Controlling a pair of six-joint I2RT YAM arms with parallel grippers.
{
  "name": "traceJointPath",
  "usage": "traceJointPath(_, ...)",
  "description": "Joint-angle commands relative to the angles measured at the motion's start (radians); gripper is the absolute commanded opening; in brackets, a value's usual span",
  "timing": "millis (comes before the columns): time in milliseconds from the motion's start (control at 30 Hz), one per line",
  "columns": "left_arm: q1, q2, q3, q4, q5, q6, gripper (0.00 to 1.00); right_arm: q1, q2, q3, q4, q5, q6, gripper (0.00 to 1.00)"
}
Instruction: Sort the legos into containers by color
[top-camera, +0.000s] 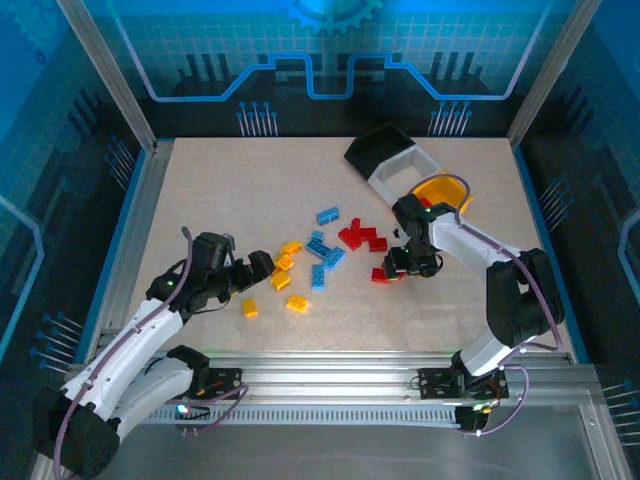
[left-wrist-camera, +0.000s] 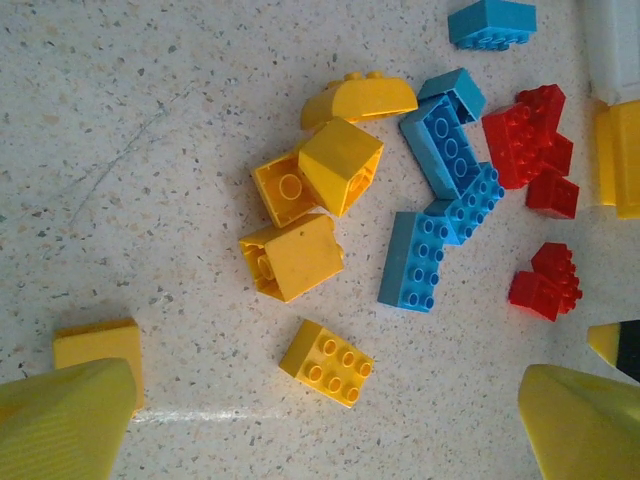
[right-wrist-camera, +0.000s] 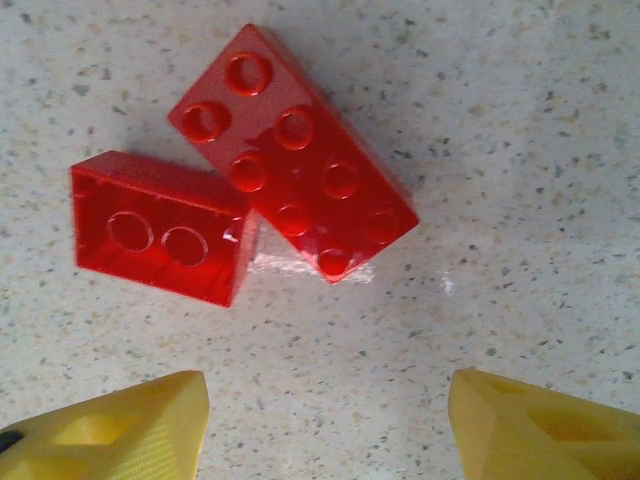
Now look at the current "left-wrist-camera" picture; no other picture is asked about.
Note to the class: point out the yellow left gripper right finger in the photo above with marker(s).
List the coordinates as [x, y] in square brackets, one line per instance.
[585, 430]

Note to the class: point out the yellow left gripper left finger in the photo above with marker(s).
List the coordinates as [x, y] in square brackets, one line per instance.
[60, 425]

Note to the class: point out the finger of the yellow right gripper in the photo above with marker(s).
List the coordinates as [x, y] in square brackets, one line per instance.
[607, 342]

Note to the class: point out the smooth yellow lego brick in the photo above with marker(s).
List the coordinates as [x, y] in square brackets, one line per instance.
[95, 345]

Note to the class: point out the red square lego brick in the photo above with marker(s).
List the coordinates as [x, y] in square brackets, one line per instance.
[547, 100]
[552, 195]
[532, 295]
[560, 155]
[552, 257]

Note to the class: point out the blue six-stud lego brick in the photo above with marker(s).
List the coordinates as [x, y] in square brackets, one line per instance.
[475, 205]

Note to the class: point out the blue eight-stud lego brick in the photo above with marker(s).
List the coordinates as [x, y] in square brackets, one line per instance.
[410, 260]
[440, 145]

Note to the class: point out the red eight-stud lego brick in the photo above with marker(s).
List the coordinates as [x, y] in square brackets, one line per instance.
[510, 145]

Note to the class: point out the yellow six-stud lego brick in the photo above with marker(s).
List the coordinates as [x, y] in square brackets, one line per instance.
[325, 365]

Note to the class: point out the yellow square lego brick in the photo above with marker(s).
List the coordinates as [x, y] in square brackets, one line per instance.
[287, 187]
[305, 255]
[330, 165]

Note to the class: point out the small blue lego brick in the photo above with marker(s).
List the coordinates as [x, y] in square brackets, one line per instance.
[450, 82]

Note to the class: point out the curved yellow lego brick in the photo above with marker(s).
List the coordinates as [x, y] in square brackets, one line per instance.
[370, 100]

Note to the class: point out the yellow plastic bin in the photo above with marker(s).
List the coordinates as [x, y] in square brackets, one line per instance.
[625, 160]

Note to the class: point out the white plastic bin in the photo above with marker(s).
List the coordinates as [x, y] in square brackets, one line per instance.
[612, 50]

